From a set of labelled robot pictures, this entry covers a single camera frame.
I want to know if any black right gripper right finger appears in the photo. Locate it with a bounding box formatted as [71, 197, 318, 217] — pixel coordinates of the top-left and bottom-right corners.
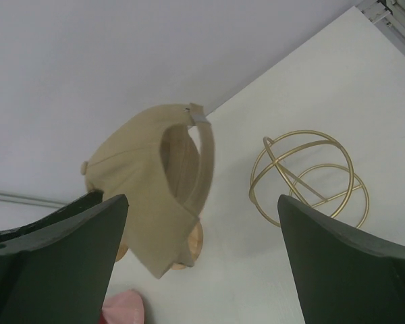
[277, 195, 405, 323]

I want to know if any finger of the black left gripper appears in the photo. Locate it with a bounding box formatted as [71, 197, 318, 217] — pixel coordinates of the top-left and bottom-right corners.
[0, 190, 103, 243]

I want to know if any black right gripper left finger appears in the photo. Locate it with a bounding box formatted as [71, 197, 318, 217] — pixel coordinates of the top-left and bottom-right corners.
[0, 194, 128, 323]

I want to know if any pink cap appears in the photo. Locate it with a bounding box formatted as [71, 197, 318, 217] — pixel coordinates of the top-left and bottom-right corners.
[99, 290, 145, 324]

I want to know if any beige sport cap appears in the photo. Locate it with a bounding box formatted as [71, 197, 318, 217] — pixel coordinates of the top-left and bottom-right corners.
[81, 103, 215, 278]

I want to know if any wooden hat stand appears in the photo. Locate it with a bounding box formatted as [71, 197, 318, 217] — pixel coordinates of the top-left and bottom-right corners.
[115, 222, 204, 263]

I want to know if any gold wire sphere stand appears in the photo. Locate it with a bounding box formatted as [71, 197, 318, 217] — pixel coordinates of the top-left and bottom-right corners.
[248, 130, 370, 228]

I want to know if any right aluminium frame post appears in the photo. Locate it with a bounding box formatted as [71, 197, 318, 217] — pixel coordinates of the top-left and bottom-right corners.
[356, 0, 405, 56]

